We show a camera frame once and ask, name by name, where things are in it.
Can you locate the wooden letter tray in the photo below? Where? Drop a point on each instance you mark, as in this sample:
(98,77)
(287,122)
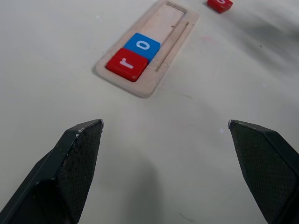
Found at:
(149,44)

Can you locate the red letter r tile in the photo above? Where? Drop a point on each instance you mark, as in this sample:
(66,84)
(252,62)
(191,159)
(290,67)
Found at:
(127,64)

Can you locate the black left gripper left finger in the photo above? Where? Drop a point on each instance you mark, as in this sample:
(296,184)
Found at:
(70,168)

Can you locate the blue letter o tile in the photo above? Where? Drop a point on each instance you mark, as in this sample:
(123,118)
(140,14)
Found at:
(143,46)

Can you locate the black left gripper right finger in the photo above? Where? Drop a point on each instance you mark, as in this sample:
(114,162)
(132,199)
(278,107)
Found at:
(264,168)

